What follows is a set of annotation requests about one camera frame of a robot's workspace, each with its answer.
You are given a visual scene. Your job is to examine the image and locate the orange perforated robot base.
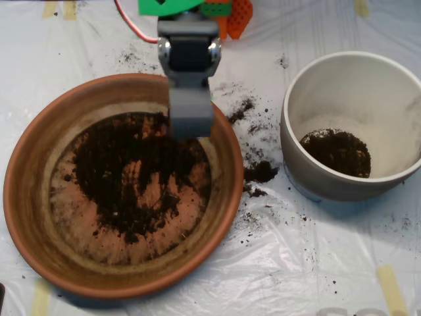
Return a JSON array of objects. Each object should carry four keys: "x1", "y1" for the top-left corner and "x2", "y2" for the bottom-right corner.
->
[{"x1": 200, "y1": 0, "x2": 254, "y2": 41}]

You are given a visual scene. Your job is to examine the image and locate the elongated spilled soil clump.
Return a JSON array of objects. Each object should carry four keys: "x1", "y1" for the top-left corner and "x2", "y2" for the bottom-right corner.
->
[{"x1": 226, "y1": 97, "x2": 256, "y2": 124}]

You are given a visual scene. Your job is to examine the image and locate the large spilled soil clump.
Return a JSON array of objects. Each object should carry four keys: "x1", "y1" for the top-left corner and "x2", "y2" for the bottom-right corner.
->
[{"x1": 243, "y1": 160, "x2": 280, "y2": 182}]

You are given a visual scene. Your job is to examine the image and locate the small spilled soil clump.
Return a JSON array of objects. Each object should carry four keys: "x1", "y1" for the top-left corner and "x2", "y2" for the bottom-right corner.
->
[{"x1": 243, "y1": 186, "x2": 268, "y2": 199}]

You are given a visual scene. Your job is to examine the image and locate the white ceramic pot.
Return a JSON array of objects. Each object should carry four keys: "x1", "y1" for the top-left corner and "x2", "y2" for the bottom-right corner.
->
[{"x1": 279, "y1": 51, "x2": 421, "y2": 202}]

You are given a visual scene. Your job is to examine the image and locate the terracotta clay bowl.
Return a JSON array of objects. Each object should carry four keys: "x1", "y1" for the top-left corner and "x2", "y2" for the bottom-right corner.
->
[{"x1": 3, "y1": 72, "x2": 245, "y2": 300}]

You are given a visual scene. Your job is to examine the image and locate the beige masking tape strip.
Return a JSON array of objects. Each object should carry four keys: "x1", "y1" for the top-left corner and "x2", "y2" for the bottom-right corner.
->
[
  {"x1": 30, "y1": 279, "x2": 52, "y2": 316},
  {"x1": 376, "y1": 265, "x2": 409, "y2": 316},
  {"x1": 42, "y1": 0, "x2": 57, "y2": 19},
  {"x1": 63, "y1": 0, "x2": 78, "y2": 21},
  {"x1": 354, "y1": 0, "x2": 370, "y2": 18}
]

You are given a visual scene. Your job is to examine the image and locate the clear plastic sheet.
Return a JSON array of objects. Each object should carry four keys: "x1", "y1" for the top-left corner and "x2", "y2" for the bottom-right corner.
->
[{"x1": 0, "y1": 0, "x2": 421, "y2": 316}]

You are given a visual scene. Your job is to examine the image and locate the red white servo cable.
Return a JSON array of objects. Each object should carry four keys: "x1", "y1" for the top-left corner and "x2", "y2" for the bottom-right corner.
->
[{"x1": 114, "y1": 0, "x2": 159, "y2": 43}]

